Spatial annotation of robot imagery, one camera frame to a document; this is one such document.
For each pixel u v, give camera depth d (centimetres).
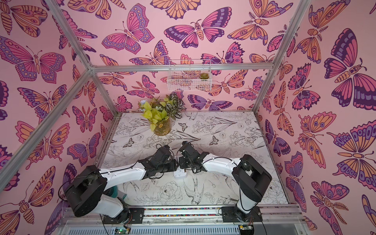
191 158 67
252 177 45
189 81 106
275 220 74
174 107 94
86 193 43
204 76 92
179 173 83
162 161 69
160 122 95
